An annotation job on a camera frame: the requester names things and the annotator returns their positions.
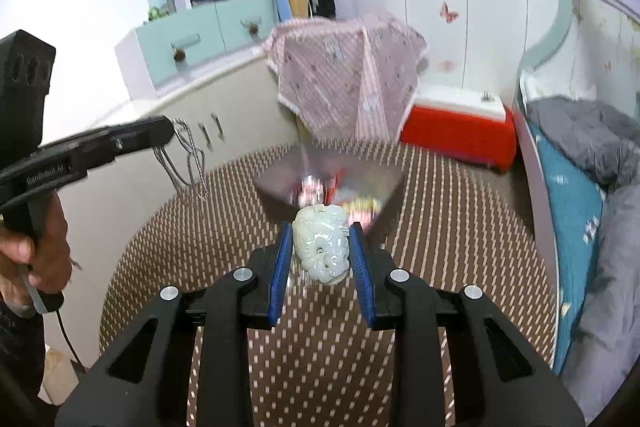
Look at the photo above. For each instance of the dark grey jewelry box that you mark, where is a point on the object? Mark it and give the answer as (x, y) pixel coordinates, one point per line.
(309, 175)

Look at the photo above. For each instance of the grey duvet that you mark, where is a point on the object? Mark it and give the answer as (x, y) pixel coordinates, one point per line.
(589, 153)

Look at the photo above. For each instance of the white jade pendant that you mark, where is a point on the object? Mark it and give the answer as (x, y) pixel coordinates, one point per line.
(321, 242)

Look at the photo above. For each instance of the red storage ottoman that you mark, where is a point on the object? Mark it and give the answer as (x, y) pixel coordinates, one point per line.
(476, 140)

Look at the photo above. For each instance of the small clip on ottoman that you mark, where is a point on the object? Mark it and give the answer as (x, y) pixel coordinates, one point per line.
(487, 97)

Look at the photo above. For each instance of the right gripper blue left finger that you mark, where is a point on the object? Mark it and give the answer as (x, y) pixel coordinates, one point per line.
(142, 378)

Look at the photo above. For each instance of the pink checkered cloth cover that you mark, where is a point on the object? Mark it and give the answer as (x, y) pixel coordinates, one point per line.
(354, 79)

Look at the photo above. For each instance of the teal bed sheet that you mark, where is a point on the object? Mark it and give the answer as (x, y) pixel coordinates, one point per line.
(576, 204)

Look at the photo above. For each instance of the brown polka dot tablecloth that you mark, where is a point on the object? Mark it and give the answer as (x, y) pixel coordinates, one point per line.
(322, 366)

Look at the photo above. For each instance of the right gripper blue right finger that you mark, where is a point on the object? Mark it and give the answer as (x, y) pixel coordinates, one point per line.
(499, 378)

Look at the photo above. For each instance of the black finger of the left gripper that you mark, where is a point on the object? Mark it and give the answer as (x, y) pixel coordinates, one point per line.
(68, 161)

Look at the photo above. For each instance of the teal bunk bed frame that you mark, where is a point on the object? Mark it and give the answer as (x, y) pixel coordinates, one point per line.
(581, 49)

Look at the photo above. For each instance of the green plant decoration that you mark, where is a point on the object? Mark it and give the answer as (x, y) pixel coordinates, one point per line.
(156, 13)

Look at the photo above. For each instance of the person's left hand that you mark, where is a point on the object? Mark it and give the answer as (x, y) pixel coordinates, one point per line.
(45, 261)

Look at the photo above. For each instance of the teal drawer unit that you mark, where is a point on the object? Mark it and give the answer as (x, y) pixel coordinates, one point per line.
(178, 49)

